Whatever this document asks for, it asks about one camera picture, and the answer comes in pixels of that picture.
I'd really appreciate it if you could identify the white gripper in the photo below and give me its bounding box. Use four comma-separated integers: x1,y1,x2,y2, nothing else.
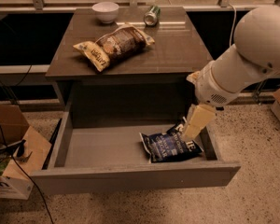
181,61,238,141

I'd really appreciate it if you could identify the blue kettle chip bag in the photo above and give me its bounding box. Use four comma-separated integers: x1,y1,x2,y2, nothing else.
140,119,203,163

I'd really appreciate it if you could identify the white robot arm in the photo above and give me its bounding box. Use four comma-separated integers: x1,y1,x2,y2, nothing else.
182,6,280,141

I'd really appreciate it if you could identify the brown and yellow chip bag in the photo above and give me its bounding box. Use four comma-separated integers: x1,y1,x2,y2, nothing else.
73,23,155,72

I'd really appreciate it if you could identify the open grey drawer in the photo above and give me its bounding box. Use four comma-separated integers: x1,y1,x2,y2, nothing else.
30,81,242,196

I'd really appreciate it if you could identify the grey cabinet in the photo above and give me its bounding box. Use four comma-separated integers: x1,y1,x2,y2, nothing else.
46,7,212,101

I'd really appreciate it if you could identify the green soda can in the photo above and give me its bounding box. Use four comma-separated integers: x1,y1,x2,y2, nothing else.
144,5,161,26

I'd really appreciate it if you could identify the white bowl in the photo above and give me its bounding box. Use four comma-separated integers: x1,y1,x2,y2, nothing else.
92,2,119,23

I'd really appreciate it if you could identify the open cardboard box left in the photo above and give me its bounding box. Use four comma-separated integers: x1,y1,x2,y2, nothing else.
0,105,51,200

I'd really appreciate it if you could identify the white cable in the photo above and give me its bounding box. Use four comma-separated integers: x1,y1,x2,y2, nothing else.
229,3,237,48

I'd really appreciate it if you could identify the black cable on floor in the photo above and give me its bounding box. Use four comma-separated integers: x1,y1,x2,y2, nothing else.
0,110,55,224

